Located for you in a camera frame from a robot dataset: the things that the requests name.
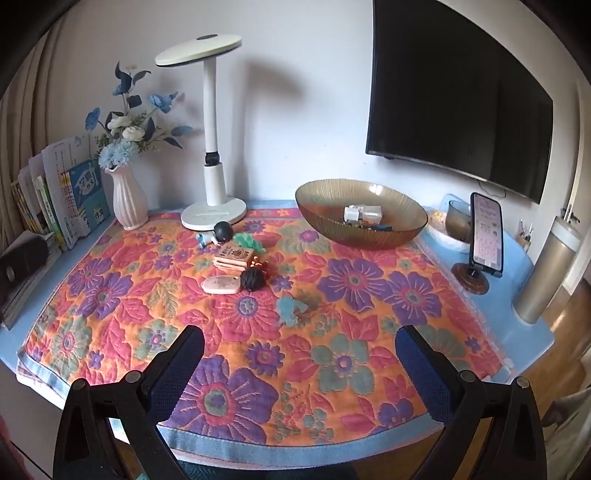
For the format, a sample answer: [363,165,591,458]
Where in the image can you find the teal toy figure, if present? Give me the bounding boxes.
[276,296,311,328]

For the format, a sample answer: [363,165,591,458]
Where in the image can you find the dark brown round toy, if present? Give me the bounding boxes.
[239,269,265,292]

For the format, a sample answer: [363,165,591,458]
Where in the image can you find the white cube toy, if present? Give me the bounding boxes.
[343,205,384,227]

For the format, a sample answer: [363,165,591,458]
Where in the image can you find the blue and white artificial flowers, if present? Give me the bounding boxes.
[84,60,194,169]

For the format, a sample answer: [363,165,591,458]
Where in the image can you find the amber glass bowl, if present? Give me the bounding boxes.
[295,178,428,251]

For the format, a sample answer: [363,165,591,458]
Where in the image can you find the beige oval tag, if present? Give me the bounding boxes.
[203,275,241,294]

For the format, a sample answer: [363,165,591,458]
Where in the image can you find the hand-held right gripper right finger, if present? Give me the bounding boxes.
[394,325,555,480]

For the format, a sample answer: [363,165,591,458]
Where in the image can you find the smartphone with pink screen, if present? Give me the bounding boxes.
[468,192,504,278]

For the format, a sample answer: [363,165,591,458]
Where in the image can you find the small glass bowl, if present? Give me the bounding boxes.
[445,199,474,241]

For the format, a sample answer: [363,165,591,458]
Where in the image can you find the floral quilted table cloth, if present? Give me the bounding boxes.
[17,206,514,463]

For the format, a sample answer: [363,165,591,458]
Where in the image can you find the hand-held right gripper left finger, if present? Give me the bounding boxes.
[54,325,206,480]

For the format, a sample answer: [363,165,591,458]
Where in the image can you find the pen holder with pens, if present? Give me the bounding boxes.
[515,220,534,253]

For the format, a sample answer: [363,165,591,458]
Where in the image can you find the black wall television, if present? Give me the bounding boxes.
[366,0,554,206]

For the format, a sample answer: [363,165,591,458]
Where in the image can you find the white desk lamp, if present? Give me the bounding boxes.
[154,35,248,231]

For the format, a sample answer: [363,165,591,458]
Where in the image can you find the small wooden box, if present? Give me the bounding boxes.
[213,246,252,270]

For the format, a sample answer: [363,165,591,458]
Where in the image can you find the champagne metal tumbler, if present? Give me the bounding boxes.
[512,216,583,325]

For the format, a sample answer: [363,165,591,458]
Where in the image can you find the green toy figure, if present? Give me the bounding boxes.
[233,233,266,253]

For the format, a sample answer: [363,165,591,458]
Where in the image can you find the black box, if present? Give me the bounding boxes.
[0,237,49,294]

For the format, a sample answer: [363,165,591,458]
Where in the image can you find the pink ribbed vase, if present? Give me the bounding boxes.
[104,166,149,232]

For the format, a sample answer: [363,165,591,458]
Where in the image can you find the wooden phone stand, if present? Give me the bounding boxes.
[451,262,491,293]

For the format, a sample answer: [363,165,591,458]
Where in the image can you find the row of books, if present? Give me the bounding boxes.
[10,134,112,252]

